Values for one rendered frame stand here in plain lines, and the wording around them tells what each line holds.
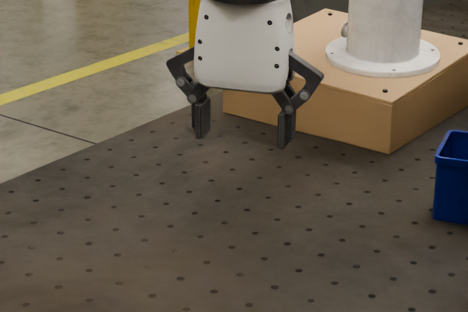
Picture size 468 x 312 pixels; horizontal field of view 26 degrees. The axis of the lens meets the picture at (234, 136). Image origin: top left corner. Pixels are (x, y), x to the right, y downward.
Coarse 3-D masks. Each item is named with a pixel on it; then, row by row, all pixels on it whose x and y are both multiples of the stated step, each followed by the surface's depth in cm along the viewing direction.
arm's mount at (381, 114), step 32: (320, 32) 181; (320, 64) 167; (448, 64) 166; (224, 96) 172; (256, 96) 168; (320, 96) 160; (352, 96) 156; (384, 96) 154; (416, 96) 159; (448, 96) 169; (320, 128) 162; (352, 128) 158; (384, 128) 155; (416, 128) 161
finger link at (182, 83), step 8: (176, 80) 108; (184, 80) 108; (192, 80) 109; (184, 88) 109; (192, 88) 108; (208, 96) 110; (192, 104) 109; (200, 104) 108; (208, 104) 110; (192, 112) 109; (200, 112) 108; (208, 112) 110; (192, 120) 110; (200, 120) 109; (208, 120) 111; (200, 128) 109; (208, 128) 111; (200, 136) 109
